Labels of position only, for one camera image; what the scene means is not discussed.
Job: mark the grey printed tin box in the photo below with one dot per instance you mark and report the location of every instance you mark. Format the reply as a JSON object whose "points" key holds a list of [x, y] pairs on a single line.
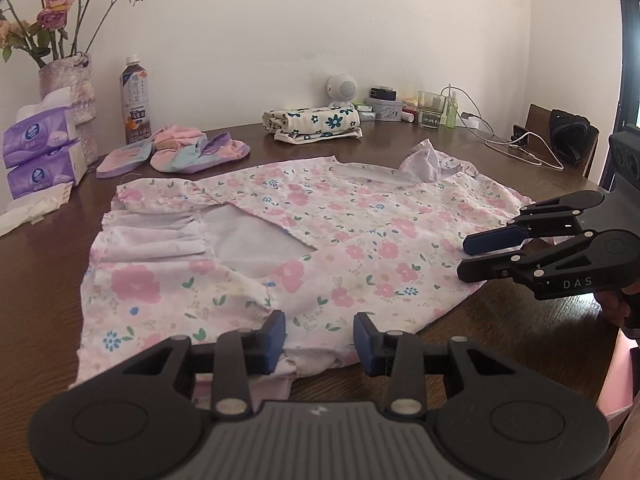
{"points": [[385, 110]]}

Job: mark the small grey box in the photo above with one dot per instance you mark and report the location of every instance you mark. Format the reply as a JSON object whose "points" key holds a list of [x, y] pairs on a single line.
{"points": [[366, 116]]}

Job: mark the small pink white tube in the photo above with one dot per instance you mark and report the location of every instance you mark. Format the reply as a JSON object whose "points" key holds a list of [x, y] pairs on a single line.
{"points": [[409, 117]]}

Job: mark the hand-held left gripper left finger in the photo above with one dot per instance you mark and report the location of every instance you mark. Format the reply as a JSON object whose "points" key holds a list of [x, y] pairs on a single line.
{"points": [[276, 340]]}

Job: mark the opened purple tissue pack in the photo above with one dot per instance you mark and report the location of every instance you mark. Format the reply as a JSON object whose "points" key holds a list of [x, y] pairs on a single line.
{"points": [[35, 135]]}

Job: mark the green spray bottle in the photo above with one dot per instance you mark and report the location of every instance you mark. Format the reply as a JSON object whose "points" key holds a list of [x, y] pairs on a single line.
{"points": [[451, 115]]}

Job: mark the pink floral dress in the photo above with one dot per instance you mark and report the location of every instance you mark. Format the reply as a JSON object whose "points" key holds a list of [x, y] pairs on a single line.
{"points": [[350, 240]]}

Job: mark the person's right hand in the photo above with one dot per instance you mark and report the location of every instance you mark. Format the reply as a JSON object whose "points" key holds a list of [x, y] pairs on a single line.
{"points": [[612, 307]]}

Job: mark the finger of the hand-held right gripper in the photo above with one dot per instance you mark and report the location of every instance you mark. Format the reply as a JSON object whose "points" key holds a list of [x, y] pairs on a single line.
{"points": [[492, 240], [485, 267]]}

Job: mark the small green white box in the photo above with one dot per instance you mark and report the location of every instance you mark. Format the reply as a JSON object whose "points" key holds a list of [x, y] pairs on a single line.
{"points": [[362, 108]]}

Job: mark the black power adapter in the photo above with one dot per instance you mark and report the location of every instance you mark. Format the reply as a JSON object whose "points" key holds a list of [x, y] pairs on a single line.
{"points": [[384, 94]]}

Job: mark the black bag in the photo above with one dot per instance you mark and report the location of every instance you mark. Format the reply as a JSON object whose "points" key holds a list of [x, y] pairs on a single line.
{"points": [[570, 135]]}

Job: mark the crumpled white tissue wrapper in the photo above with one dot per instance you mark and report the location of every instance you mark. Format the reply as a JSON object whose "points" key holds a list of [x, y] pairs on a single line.
{"points": [[30, 210]]}

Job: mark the wooden chair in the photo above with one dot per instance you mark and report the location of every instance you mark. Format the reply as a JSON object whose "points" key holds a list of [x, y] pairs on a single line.
{"points": [[537, 120]]}

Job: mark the black window frame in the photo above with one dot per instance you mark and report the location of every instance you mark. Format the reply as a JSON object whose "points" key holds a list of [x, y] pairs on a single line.
{"points": [[629, 35]]}

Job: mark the folded cream teal-flower garment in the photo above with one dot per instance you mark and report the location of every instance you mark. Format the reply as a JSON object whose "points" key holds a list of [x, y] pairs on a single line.
{"points": [[310, 122]]}

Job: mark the pastel pink blue purple garment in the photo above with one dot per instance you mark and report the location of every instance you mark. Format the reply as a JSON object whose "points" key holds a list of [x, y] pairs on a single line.
{"points": [[200, 152]]}

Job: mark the white robot-shaped speaker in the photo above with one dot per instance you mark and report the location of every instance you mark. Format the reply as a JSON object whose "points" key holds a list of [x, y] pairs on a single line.
{"points": [[341, 87]]}

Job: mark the white charger plug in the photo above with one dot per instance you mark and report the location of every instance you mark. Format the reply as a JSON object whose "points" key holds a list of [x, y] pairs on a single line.
{"points": [[470, 120]]}

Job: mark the tea bottle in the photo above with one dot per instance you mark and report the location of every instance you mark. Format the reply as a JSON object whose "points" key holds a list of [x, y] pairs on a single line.
{"points": [[136, 100]]}

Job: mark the clear drinking glass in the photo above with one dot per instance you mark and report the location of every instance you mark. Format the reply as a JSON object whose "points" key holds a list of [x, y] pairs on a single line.
{"points": [[431, 117]]}

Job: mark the black phone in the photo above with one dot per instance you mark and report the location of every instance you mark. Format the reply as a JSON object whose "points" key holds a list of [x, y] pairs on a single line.
{"points": [[521, 136]]}

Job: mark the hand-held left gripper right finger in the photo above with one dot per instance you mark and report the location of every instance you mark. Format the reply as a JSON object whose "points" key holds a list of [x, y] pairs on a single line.
{"points": [[362, 342]]}

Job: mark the pink mottled vase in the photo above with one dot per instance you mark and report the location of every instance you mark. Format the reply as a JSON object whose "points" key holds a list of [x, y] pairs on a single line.
{"points": [[75, 80]]}

